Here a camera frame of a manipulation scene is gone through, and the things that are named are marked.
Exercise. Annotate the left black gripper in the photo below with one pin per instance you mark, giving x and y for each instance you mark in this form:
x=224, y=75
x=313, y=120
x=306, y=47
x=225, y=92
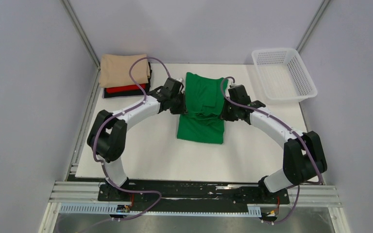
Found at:
x=182, y=109

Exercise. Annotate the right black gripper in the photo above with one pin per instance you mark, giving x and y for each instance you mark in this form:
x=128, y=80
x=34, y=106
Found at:
x=224, y=115

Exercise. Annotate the green t-shirt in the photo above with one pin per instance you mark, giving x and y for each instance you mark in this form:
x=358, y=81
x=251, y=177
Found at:
x=204, y=103

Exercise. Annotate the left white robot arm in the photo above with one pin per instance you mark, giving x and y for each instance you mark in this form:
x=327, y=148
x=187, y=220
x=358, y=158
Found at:
x=107, y=137

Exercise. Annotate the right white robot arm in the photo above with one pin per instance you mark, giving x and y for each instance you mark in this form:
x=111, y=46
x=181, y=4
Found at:
x=303, y=155

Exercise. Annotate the red folded t-shirt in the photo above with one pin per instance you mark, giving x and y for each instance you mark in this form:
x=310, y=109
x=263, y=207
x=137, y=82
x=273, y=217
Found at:
x=119, y=89

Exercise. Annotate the beige folded t-shirt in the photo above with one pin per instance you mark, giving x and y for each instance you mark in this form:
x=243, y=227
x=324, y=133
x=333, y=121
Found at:
x=119, y=70

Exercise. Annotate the white plastic basket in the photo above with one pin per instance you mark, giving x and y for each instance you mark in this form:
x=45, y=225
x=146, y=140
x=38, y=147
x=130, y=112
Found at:
x=282, y=76

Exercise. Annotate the black folded t-shirt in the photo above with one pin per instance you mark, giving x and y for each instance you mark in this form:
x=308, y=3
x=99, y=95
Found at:
x=144, y=86

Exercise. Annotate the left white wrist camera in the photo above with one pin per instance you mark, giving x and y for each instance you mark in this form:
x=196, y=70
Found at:
x=180, y=79

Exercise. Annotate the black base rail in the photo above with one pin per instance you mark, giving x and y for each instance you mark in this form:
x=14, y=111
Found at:
x=191, y=195

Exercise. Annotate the white slotted cable duct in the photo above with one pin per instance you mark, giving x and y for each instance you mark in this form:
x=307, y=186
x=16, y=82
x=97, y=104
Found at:
x=116, y=209

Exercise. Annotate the aluminium frame rail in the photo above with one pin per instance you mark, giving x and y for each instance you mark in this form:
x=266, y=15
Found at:
x=87, y=192

